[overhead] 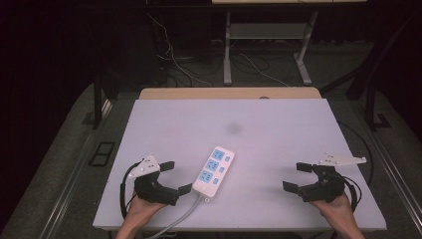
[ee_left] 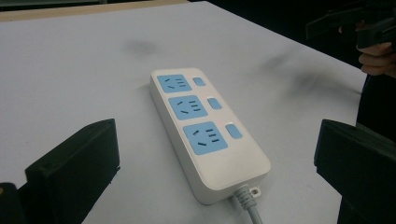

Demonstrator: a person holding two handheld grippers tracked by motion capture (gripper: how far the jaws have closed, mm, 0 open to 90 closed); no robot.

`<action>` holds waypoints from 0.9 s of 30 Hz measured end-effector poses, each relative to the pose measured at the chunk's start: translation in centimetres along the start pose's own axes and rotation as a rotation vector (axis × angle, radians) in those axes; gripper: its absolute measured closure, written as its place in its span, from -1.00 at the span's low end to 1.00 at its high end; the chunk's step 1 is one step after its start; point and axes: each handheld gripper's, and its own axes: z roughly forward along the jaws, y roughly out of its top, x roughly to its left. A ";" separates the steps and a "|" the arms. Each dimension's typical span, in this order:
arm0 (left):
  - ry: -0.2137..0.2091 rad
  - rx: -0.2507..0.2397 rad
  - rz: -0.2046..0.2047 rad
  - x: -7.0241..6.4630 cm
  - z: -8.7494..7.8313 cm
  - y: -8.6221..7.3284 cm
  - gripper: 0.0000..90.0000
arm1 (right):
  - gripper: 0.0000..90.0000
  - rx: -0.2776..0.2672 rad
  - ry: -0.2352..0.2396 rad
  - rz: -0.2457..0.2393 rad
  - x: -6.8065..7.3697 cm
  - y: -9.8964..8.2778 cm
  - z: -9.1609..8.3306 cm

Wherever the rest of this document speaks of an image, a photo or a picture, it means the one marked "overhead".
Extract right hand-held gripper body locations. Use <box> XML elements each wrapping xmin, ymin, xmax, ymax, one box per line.
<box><xmin>297</xmin><ymin>152</ymin><xmax>368</xmax><ymax>204</ymax></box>

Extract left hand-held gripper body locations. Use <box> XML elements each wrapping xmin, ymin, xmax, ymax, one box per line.
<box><xmin>127</xmin><ymin>153</ymin><xmax>182</xmax><ymax>207</ymax></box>

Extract white power strip blue sockets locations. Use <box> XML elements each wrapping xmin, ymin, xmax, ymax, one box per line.
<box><xmin>192</xmin><ymin>145</ymin><xmax>236</xmax><ymax>199</ymax></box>

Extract person's left hand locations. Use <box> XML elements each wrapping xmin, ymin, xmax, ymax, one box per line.
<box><xmin>123</xmin><ymin>191</ymin><xmax>167</xmax><ymax>228</ymax></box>

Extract person's right hand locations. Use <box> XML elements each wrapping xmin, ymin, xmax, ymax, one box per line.
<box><xmin>311</xmin><ymin>192</ymin><xmax>355</xmax><ymax>224</ymax></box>

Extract black floor socket plate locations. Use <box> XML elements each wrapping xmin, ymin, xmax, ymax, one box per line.
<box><xmin>88</xmin><ymin>141</ymin><xmax>116</xmax><ymax>168</ymax></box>

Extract light wooden table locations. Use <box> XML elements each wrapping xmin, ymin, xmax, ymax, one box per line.
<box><xmin>138</xmin><ymin>87</ymin><xmax>322</xmax><ymax>101</ymax></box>

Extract black metal stand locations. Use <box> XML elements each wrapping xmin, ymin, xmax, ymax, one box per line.
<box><xmin>319</xmin><ymin>11</ymin><xmax>422</xmax><ymax>132</ymax></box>
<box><xmin>82</xmin><ymin>71</ymin><xmax>115</xmax><ymax>130</ymax></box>

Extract grey power strip cable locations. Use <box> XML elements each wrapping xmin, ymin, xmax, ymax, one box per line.
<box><xmin>144</xmin><ymin>193</ymin><xmax>205</xmax><ymax>239</ymax></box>

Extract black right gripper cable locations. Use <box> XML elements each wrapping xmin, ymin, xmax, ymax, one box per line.
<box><xmin>341</xmin><ymin>174</ymin><xmax>363</xmax><ymax>214</ymax></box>

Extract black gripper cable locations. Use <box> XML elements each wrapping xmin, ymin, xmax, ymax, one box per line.
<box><xmin>341</xmin><ymin>174</ymin><xmax>363</xmax><ymax>214</ymax></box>
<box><xmin>119</xmin><ymin>160</ymin><xmax>143</xmax><ymax>220</ymax></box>

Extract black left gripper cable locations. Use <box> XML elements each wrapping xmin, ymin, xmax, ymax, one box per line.
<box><xmin>119</xmin><ymin>160</ymin><xmax>143</xmax><ymax>220</ymax></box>

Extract thin black floor cable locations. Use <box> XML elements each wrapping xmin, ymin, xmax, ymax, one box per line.
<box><xmin>337</xmin><ymin>120</ymin><xmax>375</xmax><ymax>187</ymax></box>

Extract aluminium floor rail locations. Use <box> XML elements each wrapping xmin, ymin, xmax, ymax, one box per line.
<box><xmin>350</xmin><ymin>99</ymin><xmax>422</xmax><ymax>227</ymax></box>
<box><xmin>39</xmin><ymin>99</ymin><xmax>114</xmax><ymax>239</ymax></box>

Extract white floor cable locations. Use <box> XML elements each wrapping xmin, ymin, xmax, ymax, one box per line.
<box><xmin>238</xmin><ymin>53</ymin><xmax>291</xmax><ymax>88</ymax></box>
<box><xmin>146</xmin><ymin>12</ymin><xmax>214</xmax><ymax>89</ymax></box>

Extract grey metal desk frame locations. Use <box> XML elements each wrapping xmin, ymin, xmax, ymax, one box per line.
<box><xmin>222</xmin><ymin>10</ymin><xmax>315</xmax><ymax>87</ymax></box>

